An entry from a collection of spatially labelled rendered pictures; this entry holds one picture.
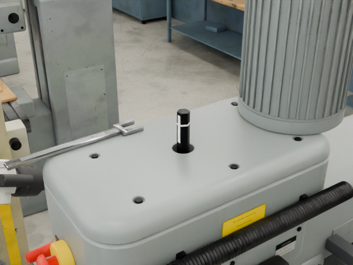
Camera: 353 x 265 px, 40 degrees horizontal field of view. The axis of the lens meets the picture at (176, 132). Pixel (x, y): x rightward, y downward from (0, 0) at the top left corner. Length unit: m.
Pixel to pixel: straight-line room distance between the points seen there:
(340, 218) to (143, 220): 0.51
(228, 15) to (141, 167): 6.70
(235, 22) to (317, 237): 6.38
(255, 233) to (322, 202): 0.15
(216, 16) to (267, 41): 6.81
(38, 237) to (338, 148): 2.81
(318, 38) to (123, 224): 0.42
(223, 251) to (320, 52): 0.35
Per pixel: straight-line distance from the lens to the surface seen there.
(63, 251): 0.79
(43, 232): 3.69
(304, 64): 0.82
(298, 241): 0.97
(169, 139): 0.84
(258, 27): 0.83
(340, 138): 1.17
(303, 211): 0.85
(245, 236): 0.77
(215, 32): 7.09
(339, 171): 1.05
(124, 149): 0.82
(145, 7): 8.21
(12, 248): 3.03
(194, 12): 8.09
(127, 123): 0.89
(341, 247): 1.05
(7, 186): 1.35
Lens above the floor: 2.31
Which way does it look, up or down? 29 degrees down
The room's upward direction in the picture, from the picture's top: straight up
